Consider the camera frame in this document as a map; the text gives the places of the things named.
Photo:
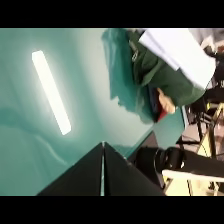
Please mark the blue garment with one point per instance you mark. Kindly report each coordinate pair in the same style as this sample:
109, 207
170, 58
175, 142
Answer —
153, 100

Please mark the pale orange garment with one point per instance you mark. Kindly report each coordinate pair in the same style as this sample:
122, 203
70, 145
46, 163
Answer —
166, 101

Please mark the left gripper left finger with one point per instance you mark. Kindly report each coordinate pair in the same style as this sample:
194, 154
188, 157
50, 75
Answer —
85, 176

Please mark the dark green garment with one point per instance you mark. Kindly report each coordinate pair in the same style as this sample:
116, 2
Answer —
173, 83

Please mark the red garment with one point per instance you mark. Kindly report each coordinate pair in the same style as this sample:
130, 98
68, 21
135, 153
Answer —
162, 115

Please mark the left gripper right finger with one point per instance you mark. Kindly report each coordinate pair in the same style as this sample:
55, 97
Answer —
125, 176

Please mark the white garment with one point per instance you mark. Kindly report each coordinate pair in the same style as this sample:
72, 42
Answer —
183, 55

